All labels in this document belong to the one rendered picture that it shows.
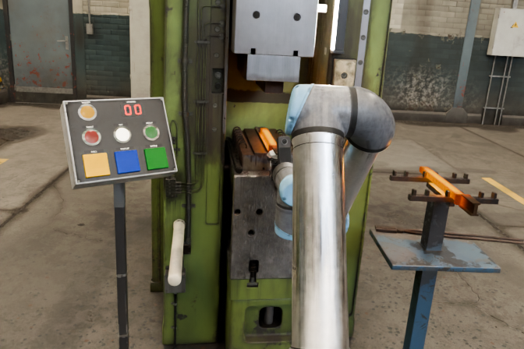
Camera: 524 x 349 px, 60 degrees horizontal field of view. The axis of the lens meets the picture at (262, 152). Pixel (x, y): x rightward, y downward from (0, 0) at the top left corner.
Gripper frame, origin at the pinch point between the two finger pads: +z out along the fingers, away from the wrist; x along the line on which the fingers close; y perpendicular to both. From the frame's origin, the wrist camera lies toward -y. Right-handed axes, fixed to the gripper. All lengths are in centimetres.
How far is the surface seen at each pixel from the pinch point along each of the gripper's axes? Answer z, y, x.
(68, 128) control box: -17, -11, -71
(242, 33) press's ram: 4.8, -42.5, -14.5
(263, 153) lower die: 2.8, 2.5, -4.4
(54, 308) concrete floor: 46, 103, -101
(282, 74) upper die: 4.1, -28.6, 1.1
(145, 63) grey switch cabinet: 548, 43, -104
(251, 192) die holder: -3.7, 16.0, -9.0
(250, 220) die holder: -4.1, 27.7, -8.7
